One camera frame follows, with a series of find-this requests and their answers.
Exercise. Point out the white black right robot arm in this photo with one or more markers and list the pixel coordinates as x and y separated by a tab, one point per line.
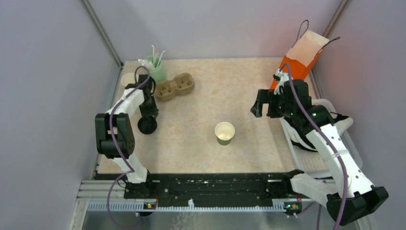
353	195

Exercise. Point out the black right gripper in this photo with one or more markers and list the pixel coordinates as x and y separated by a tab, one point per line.
265	96

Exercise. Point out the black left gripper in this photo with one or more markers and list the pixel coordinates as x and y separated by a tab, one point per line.
153	111

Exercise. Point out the orange paper bag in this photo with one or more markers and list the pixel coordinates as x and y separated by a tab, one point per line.
303	55

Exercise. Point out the aluminium frame rail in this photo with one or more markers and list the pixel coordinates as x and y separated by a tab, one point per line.
101	31

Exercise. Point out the stack of black lids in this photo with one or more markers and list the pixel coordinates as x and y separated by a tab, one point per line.
147	125

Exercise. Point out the green straw holder cup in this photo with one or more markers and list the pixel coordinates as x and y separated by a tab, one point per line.
158	74

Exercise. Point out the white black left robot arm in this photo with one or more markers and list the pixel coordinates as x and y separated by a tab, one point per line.
114	133

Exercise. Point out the white plastic basket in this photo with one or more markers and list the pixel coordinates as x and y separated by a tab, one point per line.
312	162

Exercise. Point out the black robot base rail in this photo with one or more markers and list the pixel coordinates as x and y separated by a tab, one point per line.
212	189

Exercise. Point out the green paper coffee cup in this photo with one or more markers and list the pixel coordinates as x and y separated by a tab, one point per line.
224	132

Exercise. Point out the stack of green paper cups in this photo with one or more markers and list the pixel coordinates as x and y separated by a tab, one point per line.
129	78

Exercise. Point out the brown cardboard cup carrier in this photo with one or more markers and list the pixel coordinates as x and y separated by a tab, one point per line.
181	84

